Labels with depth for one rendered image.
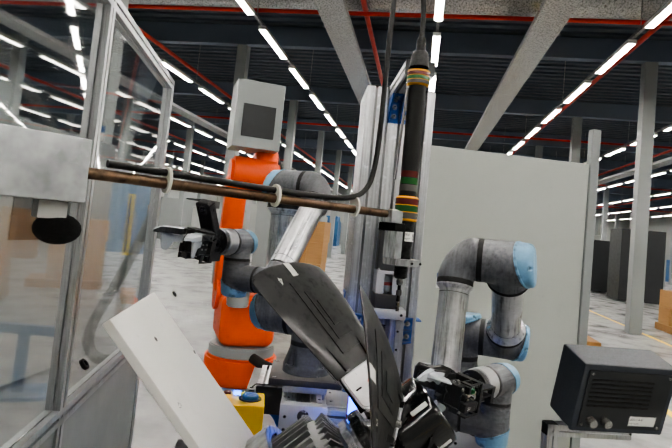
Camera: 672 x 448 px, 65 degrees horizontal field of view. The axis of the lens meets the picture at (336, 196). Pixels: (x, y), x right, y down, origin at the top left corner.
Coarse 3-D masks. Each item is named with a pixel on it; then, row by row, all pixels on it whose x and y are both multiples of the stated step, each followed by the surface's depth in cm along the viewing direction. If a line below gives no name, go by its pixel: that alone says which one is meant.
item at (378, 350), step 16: (368, 304) 66; (368, 320) 64; (368, 336) 62; (384, 336) 71; (368, 352) 60; (384, 352) 68; (368, 368) 58; (384, 368) 66; (368, 384) 58; (384, 384) 65; (400, 384) 78; (384, 400) 65; (400, 400) 77; (384, 416) 65; (384, 432) 67
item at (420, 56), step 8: (424, 40) 100; (416, 48) 100; (424, 48) 100; (416, 56) 99; (424, 56) 99; (416, 64) 99; (424, 64) 99; (408, 224) 97; (408, 232) 97; (408, 240) 97; (408, 248) 97; (408, 256) 97; (400, 272) 97
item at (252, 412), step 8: (232, 392) 132; (232, 400) 126; (240, 400) 126; (256, 400) 127; (240, 408) 123; (248, 408) 123; (256, 408) 124; (248, 416) 123; (256, 416) 123; (248, 424) 123; (256, 424) 123; (256, 432) 123
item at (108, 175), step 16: (96, 176) 61; (112, 176) 62; (128, 176) 63; (144, 176) 65; (192, 192) 69; (208, 192) 70; (224, 192) 72; (240, 192) 74; (256, 192) 76; (320, 208) 84; (336, 208) 86; (352, 208) 88; (368, 208) 91
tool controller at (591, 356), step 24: (576, 360) 136; (600, 360) 135; (624, 360) 137; (648, 360) 139; (576, 384) 135; (600, 384) 133; (624, 384) 134; (648, 384) 135; (552, 408) 145; (576, 408) 135; (600, 408) 135; (624, 408) 135; (648, 408) 136; (624, 432) 138; (648, 432) 138
